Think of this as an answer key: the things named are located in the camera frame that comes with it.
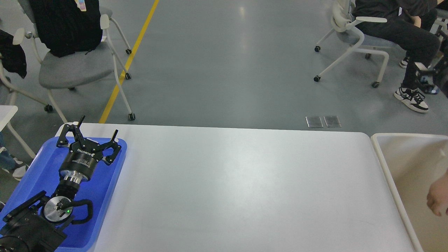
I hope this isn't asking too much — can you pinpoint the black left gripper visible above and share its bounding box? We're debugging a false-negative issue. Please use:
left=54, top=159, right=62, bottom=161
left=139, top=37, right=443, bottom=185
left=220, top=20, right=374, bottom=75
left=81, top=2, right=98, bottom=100
left=56, top=115, right=122, bottom=182

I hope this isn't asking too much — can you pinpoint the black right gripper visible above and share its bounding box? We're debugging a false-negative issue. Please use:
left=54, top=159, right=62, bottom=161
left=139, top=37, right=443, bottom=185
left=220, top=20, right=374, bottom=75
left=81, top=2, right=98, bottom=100
left=413, top=39, right=448, bottom=98

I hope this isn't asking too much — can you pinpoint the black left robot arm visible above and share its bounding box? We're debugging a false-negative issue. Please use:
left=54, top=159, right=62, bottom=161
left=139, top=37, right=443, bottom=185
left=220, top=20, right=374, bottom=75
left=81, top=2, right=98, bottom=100
left=1, top=122, right=127, bottom=252

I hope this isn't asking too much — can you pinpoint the bare hand at bin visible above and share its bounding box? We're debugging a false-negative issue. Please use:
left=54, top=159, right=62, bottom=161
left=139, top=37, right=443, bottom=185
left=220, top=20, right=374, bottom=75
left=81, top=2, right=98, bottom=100
left=427, top=174, right=448, bottom=217

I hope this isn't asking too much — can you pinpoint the blue plastic tray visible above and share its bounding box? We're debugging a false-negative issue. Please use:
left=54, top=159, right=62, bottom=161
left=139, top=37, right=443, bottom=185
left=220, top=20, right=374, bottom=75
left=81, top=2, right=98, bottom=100
left=0, top=136, right=127, bottom=251

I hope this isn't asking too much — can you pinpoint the seated person in black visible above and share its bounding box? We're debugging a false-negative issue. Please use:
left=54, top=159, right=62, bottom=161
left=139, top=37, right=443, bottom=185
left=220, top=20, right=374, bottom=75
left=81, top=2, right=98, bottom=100
left=352, top=0, right=441, bottom=113

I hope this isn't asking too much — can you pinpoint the grey white sneaker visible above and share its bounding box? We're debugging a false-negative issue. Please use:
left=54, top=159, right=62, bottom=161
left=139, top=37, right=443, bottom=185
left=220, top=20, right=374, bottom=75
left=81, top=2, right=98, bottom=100
left=0, top=147, right=29, bottom=181

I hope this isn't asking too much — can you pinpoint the grey chair with jacket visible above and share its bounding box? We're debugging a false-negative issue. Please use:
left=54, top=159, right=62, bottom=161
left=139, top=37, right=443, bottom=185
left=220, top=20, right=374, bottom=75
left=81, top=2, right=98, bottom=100
left=13, top=0, right=136, bottom=123

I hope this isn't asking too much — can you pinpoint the beige plastic bin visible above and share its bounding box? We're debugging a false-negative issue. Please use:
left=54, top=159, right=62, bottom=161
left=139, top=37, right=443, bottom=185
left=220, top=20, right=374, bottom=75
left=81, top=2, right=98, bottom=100
left=371, top=133, right=448, bottom=252

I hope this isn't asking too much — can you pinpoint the white office chair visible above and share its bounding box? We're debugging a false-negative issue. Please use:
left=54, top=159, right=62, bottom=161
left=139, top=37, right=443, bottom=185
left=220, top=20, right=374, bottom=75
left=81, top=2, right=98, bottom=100
left=313, top=0, right=395, bottom=88

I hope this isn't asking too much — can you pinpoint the metal floor plate right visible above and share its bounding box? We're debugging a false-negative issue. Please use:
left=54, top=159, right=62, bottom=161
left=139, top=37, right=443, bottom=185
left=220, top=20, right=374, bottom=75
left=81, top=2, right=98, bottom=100
left=324, top=116, right=342, bottom=128

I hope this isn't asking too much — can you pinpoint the metal floor plate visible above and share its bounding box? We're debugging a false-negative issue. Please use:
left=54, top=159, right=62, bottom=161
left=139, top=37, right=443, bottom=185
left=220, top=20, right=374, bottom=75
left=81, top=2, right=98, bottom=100
left=306, top=116, right=323, bottom=128
left=324, top=116, right=342, bottom=128

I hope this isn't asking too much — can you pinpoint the black garment at left edge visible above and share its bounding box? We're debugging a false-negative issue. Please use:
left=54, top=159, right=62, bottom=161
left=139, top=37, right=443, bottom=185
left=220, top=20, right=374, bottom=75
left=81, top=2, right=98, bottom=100
left=0, top=30, right=27, bottom=79

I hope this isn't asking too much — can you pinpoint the metal floor plate left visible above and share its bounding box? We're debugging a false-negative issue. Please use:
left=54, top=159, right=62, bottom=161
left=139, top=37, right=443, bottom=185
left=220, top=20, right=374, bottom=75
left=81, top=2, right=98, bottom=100
left=306, top=116, right=323, bottom=128

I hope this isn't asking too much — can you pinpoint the black jacket on chair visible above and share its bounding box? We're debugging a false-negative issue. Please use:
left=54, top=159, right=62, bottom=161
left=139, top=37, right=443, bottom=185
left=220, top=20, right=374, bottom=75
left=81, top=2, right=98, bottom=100
left=29, top=0, right=103, bottom=58

